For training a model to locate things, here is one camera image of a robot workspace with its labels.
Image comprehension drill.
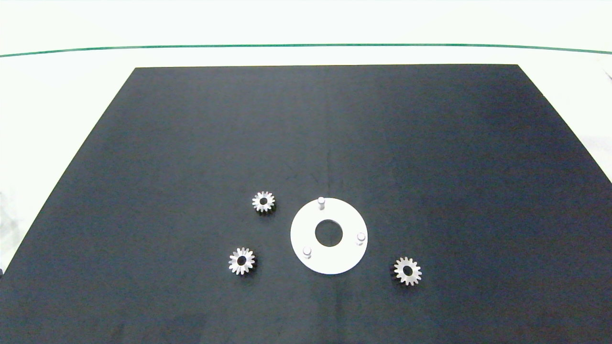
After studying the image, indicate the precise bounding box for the round white pin plate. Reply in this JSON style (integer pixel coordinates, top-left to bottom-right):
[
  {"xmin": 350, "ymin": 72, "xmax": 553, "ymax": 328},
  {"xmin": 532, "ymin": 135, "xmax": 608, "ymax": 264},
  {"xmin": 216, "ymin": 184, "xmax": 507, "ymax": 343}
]
[{"xmin": 290, "ymin": 196, "xmax": 369, "ymax": 276}]

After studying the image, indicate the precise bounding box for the small steel planetary gear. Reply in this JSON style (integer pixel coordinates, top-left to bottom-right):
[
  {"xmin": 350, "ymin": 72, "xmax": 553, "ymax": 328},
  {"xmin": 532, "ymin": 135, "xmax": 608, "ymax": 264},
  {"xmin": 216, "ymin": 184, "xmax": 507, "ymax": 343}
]
[
  {"xmin": 228, "ymin": 247, "xmax": 259, "ymax": 277},
  {"xmin": 251, "ymin": 191, "xmax": 276, "ymax": 214},
  {"xmin": 390, "ymin": 257, "xmax": 423, "ymax": 287}
]

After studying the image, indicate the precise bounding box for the black table mat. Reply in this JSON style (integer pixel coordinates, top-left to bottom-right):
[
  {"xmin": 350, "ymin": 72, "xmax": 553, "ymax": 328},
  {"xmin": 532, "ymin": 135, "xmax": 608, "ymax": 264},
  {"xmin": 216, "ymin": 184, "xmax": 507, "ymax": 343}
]
[{"xmin": 0, "ymin": 64, "xmax": 612, "ymax": 344}]

